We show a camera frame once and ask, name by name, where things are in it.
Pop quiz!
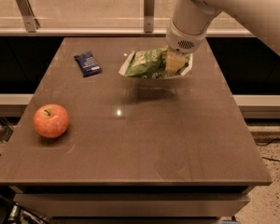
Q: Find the blue snack bar wrapper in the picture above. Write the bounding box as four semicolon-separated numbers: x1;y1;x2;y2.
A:
74;51;103;77

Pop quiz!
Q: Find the metal railing bracket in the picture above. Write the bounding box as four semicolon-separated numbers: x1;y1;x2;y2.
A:
144;0;155;33
15;0;40;33

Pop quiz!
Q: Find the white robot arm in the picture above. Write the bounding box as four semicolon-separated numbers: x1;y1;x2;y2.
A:
166;0;280;56

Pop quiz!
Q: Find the glass railing panel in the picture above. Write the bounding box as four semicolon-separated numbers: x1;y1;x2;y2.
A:
0;0;250;30

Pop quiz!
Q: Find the middle metal railing bracket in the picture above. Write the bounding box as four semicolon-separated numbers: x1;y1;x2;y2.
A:
144;0;155;33

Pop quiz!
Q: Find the left metal railing bracket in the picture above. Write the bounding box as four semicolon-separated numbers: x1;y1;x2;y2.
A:
15;0;40;33

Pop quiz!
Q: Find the green jalapeno chip bag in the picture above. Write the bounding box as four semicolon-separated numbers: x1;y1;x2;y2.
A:
119;47;192;78

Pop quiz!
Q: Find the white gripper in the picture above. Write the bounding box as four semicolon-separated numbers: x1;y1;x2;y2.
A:
165;21;207;73

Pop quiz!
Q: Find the red apple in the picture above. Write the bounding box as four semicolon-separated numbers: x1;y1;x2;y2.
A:
34;104;69;138

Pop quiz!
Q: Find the black floor cable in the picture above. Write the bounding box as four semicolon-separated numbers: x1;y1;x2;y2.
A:
255;137;280;164

